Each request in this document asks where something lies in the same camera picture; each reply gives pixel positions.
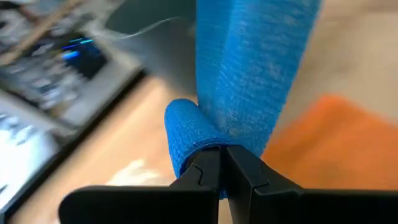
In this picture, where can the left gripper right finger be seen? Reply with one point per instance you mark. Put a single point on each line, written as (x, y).
(311, 208)

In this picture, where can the blue elastic bandage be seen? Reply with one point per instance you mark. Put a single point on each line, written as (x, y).
(248, 77)

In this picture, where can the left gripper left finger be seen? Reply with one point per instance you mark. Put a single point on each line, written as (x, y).
(140, 205)

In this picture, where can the white printed papers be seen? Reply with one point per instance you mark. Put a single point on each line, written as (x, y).
(21, 155)

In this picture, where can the orange elastic bandage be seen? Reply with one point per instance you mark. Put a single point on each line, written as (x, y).
(335, 146)

